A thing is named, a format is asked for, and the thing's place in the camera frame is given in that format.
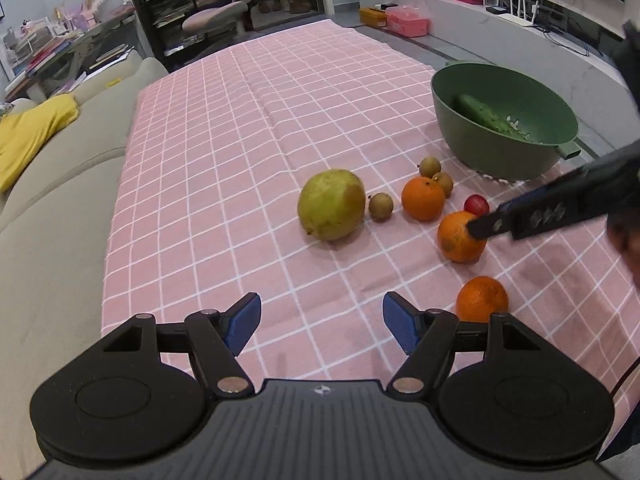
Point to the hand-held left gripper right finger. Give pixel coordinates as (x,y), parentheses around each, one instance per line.
(400,322)

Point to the orange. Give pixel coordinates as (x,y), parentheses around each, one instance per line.
(423,200)
(457,245)
(481,300)

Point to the pink checked tablecloth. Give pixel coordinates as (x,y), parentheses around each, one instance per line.
(240,160)

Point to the pink plastic box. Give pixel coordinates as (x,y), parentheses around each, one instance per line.
(407,21)

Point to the white router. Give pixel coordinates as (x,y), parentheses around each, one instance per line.
(520,10)

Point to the yellow box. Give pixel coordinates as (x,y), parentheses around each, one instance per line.
(372,16)

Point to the green plastic bowl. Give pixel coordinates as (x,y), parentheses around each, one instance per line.
(450,127)

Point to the white marble tv bench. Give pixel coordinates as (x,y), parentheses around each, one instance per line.
(550,60)

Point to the small red plum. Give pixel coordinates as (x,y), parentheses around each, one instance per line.
(475,204)

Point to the person's right hand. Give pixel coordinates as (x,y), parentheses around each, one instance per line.
(627,245)

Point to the pink office chair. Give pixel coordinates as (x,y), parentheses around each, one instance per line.
(215,10)

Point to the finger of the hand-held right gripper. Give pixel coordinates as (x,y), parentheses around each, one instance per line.
(537,217)

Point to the yellow pillow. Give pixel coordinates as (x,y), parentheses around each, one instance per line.
(30,135)

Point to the small brown longan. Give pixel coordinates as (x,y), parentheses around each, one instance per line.
(429,167)
(381,207)
(444,184)

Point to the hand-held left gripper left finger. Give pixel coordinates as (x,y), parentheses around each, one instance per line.
(244,322)

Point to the black glass cabinet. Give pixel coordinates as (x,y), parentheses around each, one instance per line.
(150,0)

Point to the beige sofa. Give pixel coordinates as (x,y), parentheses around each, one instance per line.
(60,220)

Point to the green cucumber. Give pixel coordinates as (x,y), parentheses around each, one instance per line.
(480,110)

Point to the cluttered grey desk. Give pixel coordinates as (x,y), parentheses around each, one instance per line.
(75,50)

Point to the large yellow-green pear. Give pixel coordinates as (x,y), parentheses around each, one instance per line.
(330,205)

